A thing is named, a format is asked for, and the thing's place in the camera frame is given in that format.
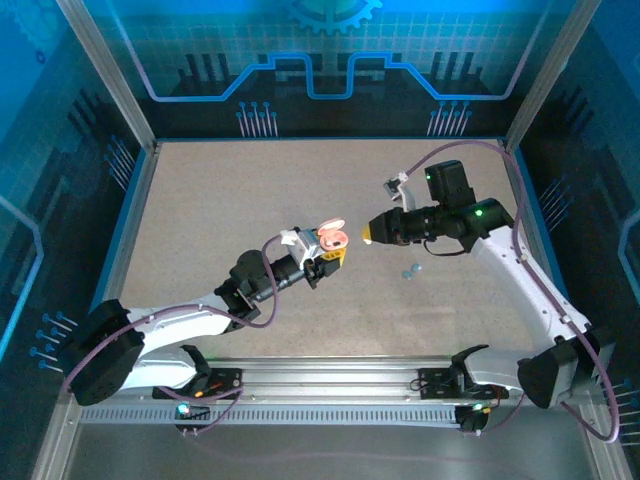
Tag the pink soft toy piece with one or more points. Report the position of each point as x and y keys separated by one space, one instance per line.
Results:
x=332 y=235

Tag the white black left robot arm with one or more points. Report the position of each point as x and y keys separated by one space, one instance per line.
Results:
x=175 y=320

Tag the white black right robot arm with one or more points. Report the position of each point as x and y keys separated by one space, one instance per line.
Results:
x=520 y=285

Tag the aluminium base extrusion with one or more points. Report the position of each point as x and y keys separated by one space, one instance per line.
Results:
x=330 y=380

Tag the black LED controller box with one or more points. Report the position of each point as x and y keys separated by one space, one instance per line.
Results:
x=470 y=417
x=192 y=412

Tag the aluminium table side rail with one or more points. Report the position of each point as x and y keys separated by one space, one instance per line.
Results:
x=533 y=235
x=126 y=235

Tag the aluminium frame post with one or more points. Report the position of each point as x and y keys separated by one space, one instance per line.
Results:
x=110 y=75
x=549 y=75

